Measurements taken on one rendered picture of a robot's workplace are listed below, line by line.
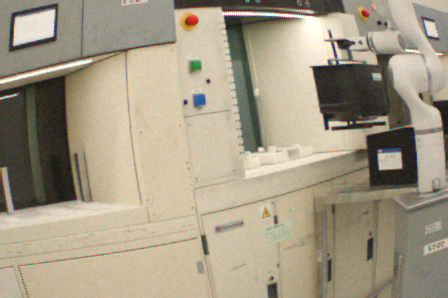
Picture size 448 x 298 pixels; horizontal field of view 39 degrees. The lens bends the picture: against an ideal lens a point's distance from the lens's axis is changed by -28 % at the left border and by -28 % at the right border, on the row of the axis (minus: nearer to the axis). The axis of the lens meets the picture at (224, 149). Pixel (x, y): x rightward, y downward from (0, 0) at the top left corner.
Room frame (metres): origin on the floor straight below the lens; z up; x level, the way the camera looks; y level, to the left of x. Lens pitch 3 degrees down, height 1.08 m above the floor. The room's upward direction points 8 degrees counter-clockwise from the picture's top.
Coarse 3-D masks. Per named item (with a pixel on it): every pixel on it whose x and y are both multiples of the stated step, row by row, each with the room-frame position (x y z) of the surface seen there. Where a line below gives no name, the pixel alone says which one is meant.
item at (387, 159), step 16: (400, 128) 2.63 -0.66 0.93; (368, 144) 2.49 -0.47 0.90; (384, 144) 2.41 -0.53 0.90; (400, 144) 2.33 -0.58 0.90; (368, 160) 2.50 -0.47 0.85; (384, 160) 2.41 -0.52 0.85; (400, 160) 2.34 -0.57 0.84; (416, 160) 2.29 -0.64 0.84; (384, 176) 2.42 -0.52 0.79; (400, 176) 2.34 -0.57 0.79; (416, 176) 2.28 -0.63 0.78
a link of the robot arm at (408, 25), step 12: (396, 0) 1.95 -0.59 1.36; (408, 0) 1.95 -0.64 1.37; (396, 12) 1.96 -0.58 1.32; (408, 12) 1.94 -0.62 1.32; (396, 24) 1.99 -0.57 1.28; (408, 24) 1.94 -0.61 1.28; (408, 36) 1.97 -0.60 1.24; (420, 36) 1.93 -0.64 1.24; (420, 48) 1.96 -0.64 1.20; (432, 48) 1.94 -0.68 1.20; (432, 60) 1.92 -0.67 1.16; (432, 72) 1.91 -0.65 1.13; (444, 72) 1.93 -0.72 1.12; (432, 84) 1.92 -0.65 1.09; (444, 84) 1.94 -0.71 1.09
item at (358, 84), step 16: (352, 64) 2.41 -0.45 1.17; (368, 64) 2.49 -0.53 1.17; (320, 80) 2.54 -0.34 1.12; (336, 80) 2.49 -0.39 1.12; (352, 80) 2.43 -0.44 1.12; (368, 80) 2.47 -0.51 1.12; (384, 80) 2.55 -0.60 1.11; (320, 96) 2.56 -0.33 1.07; (336, 96) 2.50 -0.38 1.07; (352, 96) 2.44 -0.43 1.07; (368, 96) 2.46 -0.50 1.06; (384, 96) 2.53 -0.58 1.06; (320, 112) 2.56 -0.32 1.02; (336, 112) 2.51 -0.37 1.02; (352, 112) 2.47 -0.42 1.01; (368, 112) 2.44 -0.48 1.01; (384, 112) 2.52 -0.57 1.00; (336, 128) 2.58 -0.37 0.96; (352, 128) 2.52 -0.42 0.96
